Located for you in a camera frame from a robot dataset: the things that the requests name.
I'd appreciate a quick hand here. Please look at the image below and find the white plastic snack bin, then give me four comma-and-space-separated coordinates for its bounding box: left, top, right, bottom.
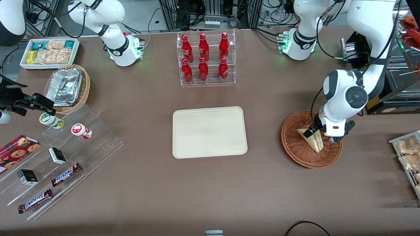
20, 38, 80, 70

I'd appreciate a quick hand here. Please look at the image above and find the tan wicker basket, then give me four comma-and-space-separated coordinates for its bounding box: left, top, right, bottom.
44, 64, 91, 115

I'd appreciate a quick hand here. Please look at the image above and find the snickers chocolate bar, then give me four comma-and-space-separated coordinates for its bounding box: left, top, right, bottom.
18, 188, 53, 214
51, 163, 83, 187

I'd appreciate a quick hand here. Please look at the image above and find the red chocolate cookie box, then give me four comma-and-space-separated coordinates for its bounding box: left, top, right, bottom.
0, 135, 41, 174

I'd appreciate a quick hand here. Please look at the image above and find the green white yogurt cup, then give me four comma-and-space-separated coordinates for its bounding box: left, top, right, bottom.
39, 112, 65, 129

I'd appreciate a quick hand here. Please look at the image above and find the black table cable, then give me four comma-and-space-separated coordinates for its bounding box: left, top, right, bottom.
284, 220, 332, 236

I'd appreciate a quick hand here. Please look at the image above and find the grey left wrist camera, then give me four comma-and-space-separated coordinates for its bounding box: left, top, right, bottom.
329, 120, 356, 144

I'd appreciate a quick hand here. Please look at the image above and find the red cola bottle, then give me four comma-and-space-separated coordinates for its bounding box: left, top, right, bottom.
218, 58, 229, 83
181, 58, 193, 84
181, 34, 194, 63
219, 32, 230, 61
198, 57, 209, 82
199, 33, 210, 62

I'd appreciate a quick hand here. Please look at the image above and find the triangle sandwich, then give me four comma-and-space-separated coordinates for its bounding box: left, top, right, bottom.
296, 127, 324, 153

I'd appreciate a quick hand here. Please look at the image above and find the small black box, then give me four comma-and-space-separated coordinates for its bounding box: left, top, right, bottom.
48, 147, 67, 165
17, 169, 39, 186

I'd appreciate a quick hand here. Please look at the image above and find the red white yogurt cup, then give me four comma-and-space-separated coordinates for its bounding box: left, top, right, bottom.
71, 123, 93, 140

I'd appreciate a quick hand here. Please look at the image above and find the black hot food display case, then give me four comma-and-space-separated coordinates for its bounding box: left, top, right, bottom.
340, 13, 420, 115

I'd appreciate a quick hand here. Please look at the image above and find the clear acrylic stepped stand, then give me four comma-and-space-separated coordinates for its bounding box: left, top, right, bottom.
0, 104, 125, 221

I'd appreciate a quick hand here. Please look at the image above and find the grey metal snack tray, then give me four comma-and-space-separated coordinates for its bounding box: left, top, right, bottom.
388, 130, 420, 201

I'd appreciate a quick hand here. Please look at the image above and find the clear cracker bag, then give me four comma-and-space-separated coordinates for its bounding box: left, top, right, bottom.
34, 48, 72, 65
45, 40, 66, 51

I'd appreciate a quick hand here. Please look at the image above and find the aluminium frame rack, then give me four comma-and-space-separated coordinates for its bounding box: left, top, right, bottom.
157, 0, 263, 32

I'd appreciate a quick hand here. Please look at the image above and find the round brown wicker basket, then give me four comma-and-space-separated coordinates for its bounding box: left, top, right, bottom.
281, 110, 343, 169

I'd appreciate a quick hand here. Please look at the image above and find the beige plastic tray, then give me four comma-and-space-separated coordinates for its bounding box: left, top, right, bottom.
173, 106, 248, 159

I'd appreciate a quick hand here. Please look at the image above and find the clear acrylic bottle rack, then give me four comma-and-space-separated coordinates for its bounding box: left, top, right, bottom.
177, 29, 236, 87

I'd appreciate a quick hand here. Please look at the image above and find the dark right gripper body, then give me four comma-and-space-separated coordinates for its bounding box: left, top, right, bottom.
0, 74, 27, 110

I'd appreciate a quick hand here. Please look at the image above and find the aluminium foil tray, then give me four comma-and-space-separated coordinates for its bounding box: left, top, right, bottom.
46, 69, 83, 107

